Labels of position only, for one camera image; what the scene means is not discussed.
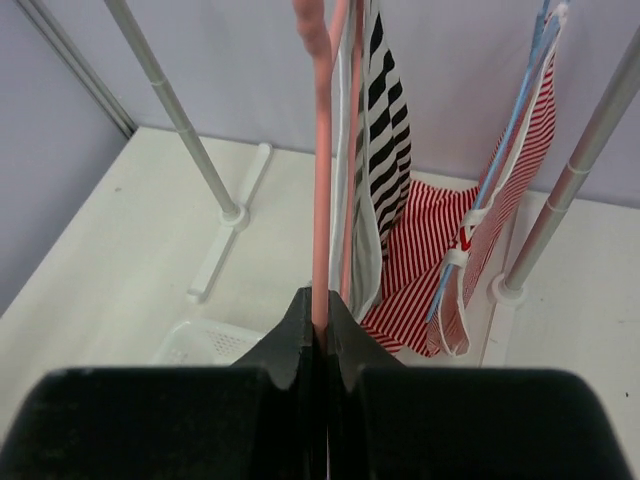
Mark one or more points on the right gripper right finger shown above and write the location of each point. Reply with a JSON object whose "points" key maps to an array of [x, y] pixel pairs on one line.
{"points": [[392, 421]]}

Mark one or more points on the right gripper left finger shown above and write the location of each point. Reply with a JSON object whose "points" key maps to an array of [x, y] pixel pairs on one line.
{"points": [[258, 418]]}

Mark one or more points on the black white striped tank top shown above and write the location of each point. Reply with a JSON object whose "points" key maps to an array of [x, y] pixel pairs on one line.
{"points": [[371, 171]]}

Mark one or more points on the pink wire hanger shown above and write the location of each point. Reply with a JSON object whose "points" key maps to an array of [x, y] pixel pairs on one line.
{"points": [[322, 43]]}

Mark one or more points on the red white striped tank top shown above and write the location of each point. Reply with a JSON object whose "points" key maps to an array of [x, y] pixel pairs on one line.
{"points": [[444, 239]]}

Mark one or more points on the white plastic basket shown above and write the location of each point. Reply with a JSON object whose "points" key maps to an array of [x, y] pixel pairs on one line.
{"points": [[204, 342]]}

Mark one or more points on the white clothes rack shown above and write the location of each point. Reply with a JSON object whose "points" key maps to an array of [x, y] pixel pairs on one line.
{"points": [[248, 79]]}

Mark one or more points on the blue wire hanger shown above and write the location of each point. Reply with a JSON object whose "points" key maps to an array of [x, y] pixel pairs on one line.
{"points": [[517, 158]]}

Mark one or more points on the left aluminium frame post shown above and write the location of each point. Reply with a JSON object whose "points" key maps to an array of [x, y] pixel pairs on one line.
{"points": [[61, 43]]}

